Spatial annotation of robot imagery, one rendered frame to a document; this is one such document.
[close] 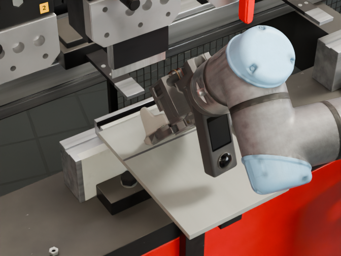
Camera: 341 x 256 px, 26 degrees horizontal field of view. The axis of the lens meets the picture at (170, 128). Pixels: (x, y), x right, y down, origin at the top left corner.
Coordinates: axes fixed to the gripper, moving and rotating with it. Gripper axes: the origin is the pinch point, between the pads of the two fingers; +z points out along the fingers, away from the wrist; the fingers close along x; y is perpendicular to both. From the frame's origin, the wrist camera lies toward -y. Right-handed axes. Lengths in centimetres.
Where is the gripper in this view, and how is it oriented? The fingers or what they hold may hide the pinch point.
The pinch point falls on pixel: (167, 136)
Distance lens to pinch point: 117.2
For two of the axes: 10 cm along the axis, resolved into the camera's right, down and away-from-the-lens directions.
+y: -4.3, -9.0, 0.6
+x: -8.3, 3.6, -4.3
